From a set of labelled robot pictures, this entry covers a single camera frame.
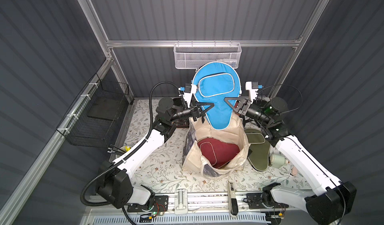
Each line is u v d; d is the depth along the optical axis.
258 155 0.86
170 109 0.53
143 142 0.49
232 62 0.91
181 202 0.72
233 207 0.68
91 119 0.72
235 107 0.59
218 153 0.91
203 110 0.62
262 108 0.58
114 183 0.40
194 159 0.71
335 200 0.38
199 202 0.75
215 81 0.58
